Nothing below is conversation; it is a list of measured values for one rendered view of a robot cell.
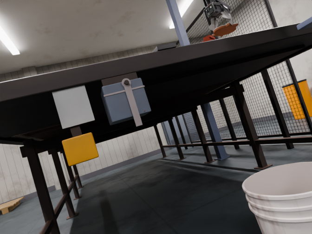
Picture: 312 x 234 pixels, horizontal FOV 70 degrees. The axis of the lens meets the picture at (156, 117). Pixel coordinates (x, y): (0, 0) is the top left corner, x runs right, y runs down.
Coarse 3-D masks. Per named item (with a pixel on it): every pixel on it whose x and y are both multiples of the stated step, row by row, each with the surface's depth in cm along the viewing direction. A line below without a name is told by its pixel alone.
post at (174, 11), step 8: (168, 0) 315; (176, 8) 314; (176, 16) 312; (176, 24) 312; (176, 32) 318; (184, 32) 312; (184, 40) 310; (208, 104) 306; (208, 112) 304; (208, 120) 303; (208, 128) 308; (216, 128) 304; (216, 136) 302; (216, 152) 307; (224, 152) 302
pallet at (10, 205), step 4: (16, 200) 468; (4, 204) 462; (8, 204) 440; (12, 204) 423; (16, 204) 467; (0, 208) 416; (4, 208) 415; (8, 208) 420; (12, 208) 438; (4, 212) 414; (8, 212) 416
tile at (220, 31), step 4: (228, 24) 115; (236, 24) 118; (216, 28) 117; (220, 28) 116; (224, 28) 118; (228, 28) 119; (232, 28) 121; (216, 32) 121; (220, 32) 122; (224, 32) 124; (228, 32) 125; (212, 36) 125
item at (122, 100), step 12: (108, 84) 73; (120, 84) 73; (132, 84) 74; (108, 96) 71; (120, 96) 72; (132, 96) 73; (144, 96) 74; (108, 108) 71; (120, 108) 72; (132, 108) 72; (144, 108) 74; (120, 120) 72
